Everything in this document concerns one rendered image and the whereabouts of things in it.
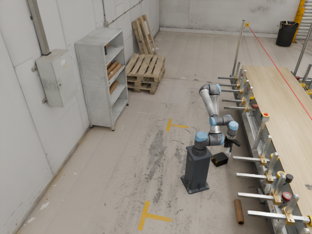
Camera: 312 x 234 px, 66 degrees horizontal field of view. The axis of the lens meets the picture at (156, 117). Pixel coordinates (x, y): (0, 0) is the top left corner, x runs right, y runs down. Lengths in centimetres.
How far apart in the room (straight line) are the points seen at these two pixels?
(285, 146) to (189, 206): 136
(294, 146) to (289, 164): 33
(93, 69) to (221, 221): 275
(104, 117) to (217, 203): 227
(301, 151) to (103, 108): 290
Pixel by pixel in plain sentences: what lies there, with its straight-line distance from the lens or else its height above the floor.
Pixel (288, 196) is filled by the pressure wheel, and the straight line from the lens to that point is 252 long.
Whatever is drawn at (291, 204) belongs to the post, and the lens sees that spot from 222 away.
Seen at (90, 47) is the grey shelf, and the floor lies 151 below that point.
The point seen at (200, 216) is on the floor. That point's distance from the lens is 324.
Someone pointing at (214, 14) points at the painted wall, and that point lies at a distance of 971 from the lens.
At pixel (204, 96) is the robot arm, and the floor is 132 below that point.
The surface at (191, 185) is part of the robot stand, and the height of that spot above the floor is 11.
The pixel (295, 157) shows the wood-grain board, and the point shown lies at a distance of 294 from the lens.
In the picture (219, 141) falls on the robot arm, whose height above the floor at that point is 81.
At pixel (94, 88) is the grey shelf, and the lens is 401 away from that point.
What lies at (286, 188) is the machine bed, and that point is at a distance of 284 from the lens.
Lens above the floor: 270
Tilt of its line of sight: 35 degrees down
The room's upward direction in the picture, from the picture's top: straight up
